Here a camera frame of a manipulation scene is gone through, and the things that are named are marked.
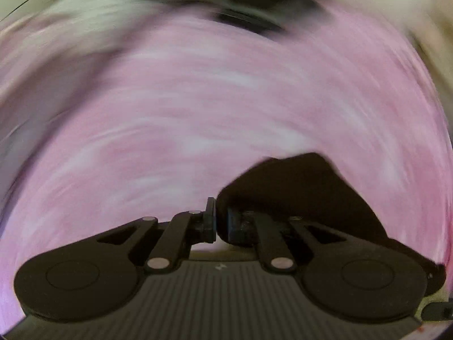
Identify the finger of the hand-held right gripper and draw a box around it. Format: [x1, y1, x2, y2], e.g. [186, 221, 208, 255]
[421, 300, 453, 322]

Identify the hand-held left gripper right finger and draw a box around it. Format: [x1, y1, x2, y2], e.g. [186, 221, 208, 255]
[226, 208, 350, 274]

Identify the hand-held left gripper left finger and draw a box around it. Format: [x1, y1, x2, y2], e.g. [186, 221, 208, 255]
[95, 197, 217, 274]

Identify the black garment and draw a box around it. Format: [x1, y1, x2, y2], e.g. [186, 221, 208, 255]
[216, 152, 447, 297]

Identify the dark clothes pile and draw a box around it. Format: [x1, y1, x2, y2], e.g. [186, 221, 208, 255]
[138, 0, 321, 39]

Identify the pink rose-print blanket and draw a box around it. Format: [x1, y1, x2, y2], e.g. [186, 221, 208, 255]
[0, 5, 453, 328]

